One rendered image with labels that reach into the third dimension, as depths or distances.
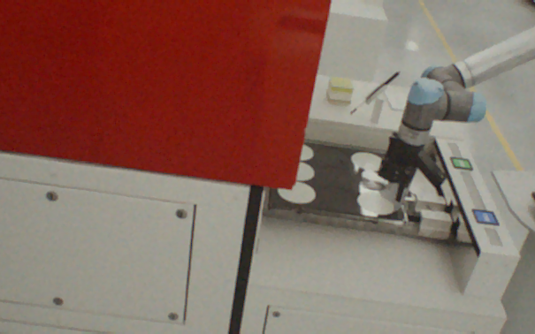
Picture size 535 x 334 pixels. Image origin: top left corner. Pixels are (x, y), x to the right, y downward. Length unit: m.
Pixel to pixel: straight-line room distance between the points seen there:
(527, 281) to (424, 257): 0.60
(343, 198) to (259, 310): 0.38
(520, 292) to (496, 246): 0.68
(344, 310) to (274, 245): 0.24
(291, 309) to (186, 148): 0.62
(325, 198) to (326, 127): 0.33
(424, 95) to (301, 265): 0.50
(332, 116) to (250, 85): 0.98
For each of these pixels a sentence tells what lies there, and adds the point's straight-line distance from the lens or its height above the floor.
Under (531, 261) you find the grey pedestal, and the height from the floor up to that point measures 0.64.
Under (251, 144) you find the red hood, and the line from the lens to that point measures 0.99.
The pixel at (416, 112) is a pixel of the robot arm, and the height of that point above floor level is 1.20.
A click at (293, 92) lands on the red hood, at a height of 1.41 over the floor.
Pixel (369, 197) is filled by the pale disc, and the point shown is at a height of 0.90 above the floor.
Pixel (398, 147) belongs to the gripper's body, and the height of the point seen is 1.09.
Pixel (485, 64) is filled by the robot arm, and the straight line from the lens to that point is 1.65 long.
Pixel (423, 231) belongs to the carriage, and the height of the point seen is 0.87.
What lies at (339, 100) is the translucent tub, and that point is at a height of 0.98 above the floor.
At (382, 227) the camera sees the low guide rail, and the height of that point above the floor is 0.84.
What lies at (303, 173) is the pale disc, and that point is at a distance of 1.71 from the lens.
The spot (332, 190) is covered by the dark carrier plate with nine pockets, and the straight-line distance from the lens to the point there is 1.67.
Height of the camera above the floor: 1.80
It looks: 32 degrees down
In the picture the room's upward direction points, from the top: 9 degrees clockwise
